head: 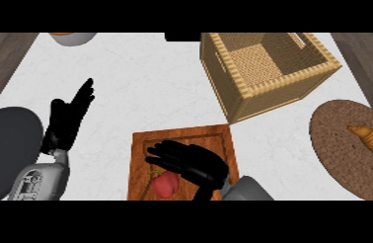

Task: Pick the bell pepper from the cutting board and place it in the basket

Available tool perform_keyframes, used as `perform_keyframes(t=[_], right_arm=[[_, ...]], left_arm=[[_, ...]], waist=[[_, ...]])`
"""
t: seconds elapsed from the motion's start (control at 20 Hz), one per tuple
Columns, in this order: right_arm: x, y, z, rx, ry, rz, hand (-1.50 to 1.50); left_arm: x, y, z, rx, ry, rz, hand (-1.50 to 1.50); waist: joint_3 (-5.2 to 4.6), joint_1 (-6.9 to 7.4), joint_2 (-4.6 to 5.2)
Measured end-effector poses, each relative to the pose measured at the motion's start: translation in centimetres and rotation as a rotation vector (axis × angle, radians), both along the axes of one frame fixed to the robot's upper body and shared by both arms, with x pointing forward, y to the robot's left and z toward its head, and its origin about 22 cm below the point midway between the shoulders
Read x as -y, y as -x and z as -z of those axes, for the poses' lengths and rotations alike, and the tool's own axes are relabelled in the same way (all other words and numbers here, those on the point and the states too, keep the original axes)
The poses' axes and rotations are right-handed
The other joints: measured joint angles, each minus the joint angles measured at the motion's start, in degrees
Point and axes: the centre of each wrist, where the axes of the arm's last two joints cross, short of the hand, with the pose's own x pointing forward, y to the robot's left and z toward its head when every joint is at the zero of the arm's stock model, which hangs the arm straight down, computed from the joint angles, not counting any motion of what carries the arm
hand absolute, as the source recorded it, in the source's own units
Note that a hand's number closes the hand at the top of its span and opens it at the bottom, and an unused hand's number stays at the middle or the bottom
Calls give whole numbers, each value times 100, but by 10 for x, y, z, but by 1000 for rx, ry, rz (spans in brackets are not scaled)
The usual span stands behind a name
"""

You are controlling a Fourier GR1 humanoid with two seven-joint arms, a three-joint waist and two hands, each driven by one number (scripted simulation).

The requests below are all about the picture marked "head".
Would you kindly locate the square wicker basket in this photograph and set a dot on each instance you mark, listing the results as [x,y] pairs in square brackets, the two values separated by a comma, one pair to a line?
[271,72]

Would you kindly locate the black rectangular object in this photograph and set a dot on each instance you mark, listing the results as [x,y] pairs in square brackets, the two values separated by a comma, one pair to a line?
[183,37]

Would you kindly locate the orange croissant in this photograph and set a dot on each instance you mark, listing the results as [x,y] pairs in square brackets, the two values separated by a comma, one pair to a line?
[361,133]

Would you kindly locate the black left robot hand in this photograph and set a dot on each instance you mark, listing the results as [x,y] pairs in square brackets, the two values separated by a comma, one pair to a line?
[68,121]

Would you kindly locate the red bell pepper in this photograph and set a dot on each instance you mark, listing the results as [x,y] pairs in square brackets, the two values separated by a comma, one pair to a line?
[165,186]

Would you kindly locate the grey bowl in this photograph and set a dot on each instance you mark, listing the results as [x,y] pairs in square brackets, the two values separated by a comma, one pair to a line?
[72,39]

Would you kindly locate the brown wooden cutting board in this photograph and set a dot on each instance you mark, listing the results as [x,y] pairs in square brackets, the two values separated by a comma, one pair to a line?
[140,168]

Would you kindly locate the round brown woven placemat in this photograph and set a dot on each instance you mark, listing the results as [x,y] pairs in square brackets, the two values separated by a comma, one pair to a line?
[335,148]

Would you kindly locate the dark grey round object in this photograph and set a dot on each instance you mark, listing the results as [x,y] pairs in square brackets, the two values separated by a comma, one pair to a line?
[16,145]

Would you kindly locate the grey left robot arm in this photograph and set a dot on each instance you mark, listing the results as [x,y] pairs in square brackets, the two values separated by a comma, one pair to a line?
[43,179]

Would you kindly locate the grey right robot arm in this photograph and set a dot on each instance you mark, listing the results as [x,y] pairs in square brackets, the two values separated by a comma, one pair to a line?
[245,190]

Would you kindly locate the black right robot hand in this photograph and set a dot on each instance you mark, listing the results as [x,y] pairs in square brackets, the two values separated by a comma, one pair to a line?
[193,164]

